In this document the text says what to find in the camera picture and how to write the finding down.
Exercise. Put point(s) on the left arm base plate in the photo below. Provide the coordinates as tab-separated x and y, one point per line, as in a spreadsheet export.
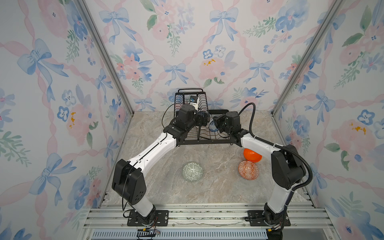
156	218

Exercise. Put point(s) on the black wire dish rack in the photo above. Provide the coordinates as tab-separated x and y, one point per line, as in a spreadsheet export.
193	121

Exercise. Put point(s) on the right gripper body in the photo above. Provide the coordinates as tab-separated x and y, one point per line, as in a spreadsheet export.
221	123

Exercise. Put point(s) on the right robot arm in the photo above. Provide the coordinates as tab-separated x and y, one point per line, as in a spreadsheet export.
290	171

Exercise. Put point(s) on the right corner aluminium profile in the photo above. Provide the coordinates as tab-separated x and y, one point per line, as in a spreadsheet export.
329	17

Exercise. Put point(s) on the corner aluminium profile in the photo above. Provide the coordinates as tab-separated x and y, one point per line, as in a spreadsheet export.
94	32
329	17

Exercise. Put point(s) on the green patterned bowl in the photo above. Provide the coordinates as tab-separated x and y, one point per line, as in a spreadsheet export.
192	172

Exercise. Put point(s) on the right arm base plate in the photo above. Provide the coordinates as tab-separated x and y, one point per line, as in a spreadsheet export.
258	218

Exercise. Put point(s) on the orange bowl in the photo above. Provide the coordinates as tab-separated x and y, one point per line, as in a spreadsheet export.
252	156

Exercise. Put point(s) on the blue floral bowl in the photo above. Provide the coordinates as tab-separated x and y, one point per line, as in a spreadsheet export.
212	127

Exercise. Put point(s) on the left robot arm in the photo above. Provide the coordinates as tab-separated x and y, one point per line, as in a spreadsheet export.
129	176

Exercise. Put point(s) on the aluminium mounting rail frame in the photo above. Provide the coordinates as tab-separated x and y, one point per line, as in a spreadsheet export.
210	222

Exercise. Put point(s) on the red patterned bowl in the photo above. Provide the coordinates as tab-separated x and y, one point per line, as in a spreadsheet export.
248	170

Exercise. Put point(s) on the left corner aluminium profile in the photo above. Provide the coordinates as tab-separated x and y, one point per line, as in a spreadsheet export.
94	32

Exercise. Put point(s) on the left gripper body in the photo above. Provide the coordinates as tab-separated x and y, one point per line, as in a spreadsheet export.
198	120

